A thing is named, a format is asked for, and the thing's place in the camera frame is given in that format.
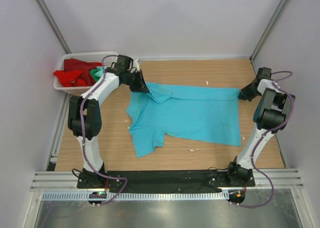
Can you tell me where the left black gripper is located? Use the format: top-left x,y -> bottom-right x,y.
122,69 -> 150,93

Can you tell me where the blue t shirt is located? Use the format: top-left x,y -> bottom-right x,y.
126,83 -> 242,158

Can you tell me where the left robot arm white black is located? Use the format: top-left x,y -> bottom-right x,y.
67,55 -> 149,189

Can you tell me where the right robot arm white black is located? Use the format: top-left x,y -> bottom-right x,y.
225,67 -> 296,186

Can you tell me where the white plastic laundry basket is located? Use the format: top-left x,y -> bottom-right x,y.
53,51 -> 118,94

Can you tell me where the mint green t shirt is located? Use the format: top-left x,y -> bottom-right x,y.
89,66 -> 108,85

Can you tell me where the dark red t shirt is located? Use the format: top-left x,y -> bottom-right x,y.
63,58 -> 102,87

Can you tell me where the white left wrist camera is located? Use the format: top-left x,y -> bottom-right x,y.
131,59 -> 140,73

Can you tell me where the right aluminium corner post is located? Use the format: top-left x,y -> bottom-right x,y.
249,0 -> 290,64

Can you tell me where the aluminium corner post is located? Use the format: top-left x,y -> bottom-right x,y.
249,0 -> 290,64
35,0 -> 71,54

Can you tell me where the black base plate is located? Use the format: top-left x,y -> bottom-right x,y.
77,170 -> 256,194

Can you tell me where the left aluminium corner post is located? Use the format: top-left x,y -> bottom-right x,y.
35,0 -> 71,54

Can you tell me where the grey slotted cable duct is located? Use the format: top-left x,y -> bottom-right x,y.
42,191 -> 229,202

